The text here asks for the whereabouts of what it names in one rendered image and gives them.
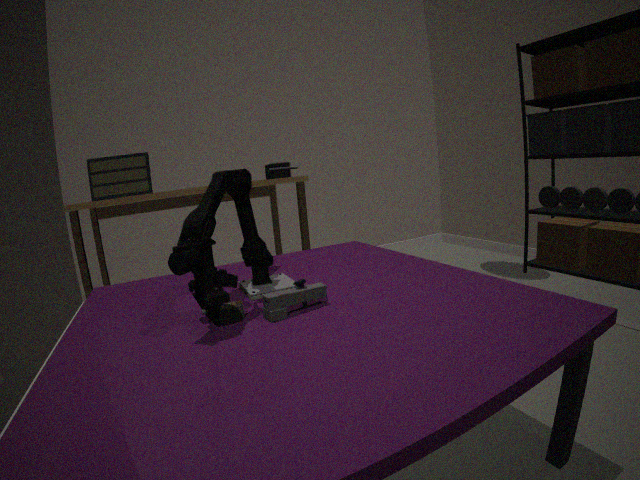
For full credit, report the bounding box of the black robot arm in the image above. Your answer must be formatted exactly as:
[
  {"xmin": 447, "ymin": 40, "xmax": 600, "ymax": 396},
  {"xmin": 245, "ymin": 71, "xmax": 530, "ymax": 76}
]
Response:
[{"xmin": 168, "ymin": 169, "xmax": 273, "ymax": 289}]

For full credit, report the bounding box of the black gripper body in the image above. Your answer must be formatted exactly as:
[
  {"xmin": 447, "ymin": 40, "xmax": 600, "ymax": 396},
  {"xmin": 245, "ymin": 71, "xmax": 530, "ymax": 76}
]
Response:
[{"xmin": 188, "ymin": 264, "xmax": 230, "ymax": 307}]

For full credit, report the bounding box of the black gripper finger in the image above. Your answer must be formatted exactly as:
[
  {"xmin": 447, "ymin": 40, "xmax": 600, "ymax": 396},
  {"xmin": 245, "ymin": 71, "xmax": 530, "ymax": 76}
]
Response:
[
  {"xmin": 201, "ymin": 302, "xmax": 222, "ymax": 325},
  {"xmin": 192, "ymin": 292, "xmax": 209, "ymax": 318}
]

